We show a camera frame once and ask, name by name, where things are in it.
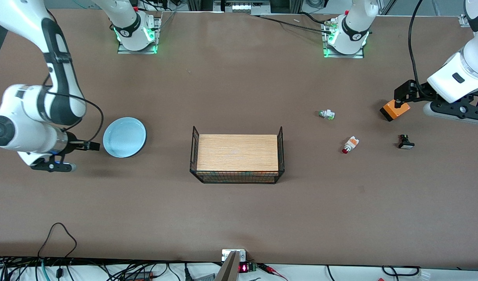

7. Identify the black looped cable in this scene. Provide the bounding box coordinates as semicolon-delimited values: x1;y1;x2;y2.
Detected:
37;222;78;270

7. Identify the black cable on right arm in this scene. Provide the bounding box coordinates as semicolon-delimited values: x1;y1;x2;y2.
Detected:
42;73;105;146

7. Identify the long black table cable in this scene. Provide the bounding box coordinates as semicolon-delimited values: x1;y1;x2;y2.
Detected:
251;15;335;34

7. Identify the light blue round plate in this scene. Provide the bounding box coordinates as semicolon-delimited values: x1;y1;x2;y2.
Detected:
103;117;147;158

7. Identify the aluminium frame with light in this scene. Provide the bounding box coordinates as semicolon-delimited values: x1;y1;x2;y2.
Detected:
186;0;303;14

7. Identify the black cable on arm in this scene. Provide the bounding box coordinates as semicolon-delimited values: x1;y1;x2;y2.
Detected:
42;73;105;146
408;0;433;100

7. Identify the red push button switch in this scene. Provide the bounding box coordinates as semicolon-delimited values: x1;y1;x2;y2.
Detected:
342;136;360;154

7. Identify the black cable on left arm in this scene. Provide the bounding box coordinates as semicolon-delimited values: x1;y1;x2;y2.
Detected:
408;0;433;100

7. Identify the thin black edge cable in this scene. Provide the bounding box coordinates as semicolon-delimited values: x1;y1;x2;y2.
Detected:
382;265;421;277

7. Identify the red clip lead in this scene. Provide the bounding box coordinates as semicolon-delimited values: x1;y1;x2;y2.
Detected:
259;263;289;281

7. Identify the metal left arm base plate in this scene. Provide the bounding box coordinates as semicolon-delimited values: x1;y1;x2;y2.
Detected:
322;19;366;59

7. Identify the small white box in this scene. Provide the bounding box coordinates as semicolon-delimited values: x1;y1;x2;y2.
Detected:
222;249;247;262

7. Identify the black power adapter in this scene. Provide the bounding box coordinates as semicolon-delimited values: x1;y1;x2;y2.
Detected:
124;272;155;281

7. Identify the orange black box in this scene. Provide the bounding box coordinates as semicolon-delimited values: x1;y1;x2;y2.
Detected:
380;99;411;122

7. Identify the teal cable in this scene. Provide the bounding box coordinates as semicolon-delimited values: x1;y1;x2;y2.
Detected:
35;261;51;281

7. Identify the black wire rack wooden top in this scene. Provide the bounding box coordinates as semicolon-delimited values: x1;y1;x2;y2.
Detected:
189;126;285;184

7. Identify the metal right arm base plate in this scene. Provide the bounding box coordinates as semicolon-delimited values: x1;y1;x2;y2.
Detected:
117;16;162;55

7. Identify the grey camera stand bar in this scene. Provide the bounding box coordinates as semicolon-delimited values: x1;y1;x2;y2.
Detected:
214;251;241;281

